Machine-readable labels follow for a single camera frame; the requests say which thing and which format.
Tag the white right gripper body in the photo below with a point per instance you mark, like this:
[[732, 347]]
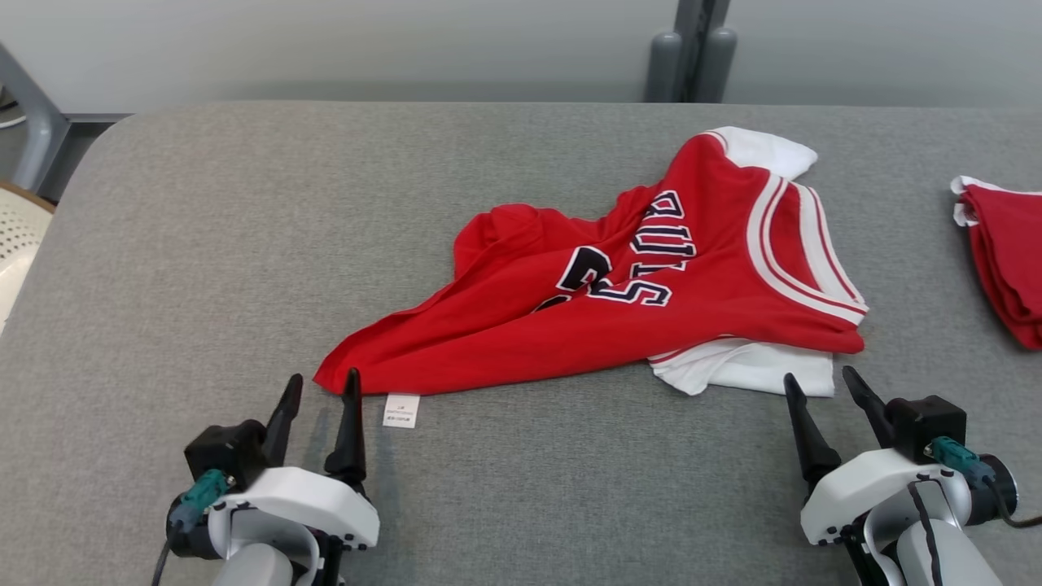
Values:
[[871, 488]]

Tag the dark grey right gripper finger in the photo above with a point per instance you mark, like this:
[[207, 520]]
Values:
[[873, 407], [814, 448]]

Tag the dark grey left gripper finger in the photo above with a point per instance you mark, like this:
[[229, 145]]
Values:
[[283, 423], [350, 439]]

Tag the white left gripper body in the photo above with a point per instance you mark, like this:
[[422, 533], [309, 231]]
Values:
[[309, 500]]

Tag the red Bulls basketball jersey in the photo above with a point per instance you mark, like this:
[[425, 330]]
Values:
[[521, 342]]

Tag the red garment stack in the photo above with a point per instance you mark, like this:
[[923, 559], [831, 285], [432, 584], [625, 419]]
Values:
[[1013, 252]]

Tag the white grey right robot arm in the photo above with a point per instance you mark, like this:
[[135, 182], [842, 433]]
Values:
[[948, 557]]

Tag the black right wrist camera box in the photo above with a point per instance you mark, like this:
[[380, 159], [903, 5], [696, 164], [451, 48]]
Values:
[[928, 423]]

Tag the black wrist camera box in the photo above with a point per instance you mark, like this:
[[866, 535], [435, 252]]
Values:
[[928, 423], [224, 452]]

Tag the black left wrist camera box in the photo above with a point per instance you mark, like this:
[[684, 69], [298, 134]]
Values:
[[224, 452]]

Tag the teal right camera connector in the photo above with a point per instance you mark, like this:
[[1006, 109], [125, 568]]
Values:
[[961, 461]]

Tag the teal camera connector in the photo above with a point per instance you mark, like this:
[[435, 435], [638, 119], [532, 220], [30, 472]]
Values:
[[961, 461], [203, 491]]

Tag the teal left camera connector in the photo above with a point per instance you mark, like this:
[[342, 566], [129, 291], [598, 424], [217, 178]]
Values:
[[203, 491]]

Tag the grey metal frame leg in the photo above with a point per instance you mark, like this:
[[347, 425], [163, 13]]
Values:
[[41, 122]]

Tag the aluminium frame post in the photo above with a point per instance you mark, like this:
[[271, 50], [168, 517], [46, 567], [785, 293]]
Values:
[[692, 32]]

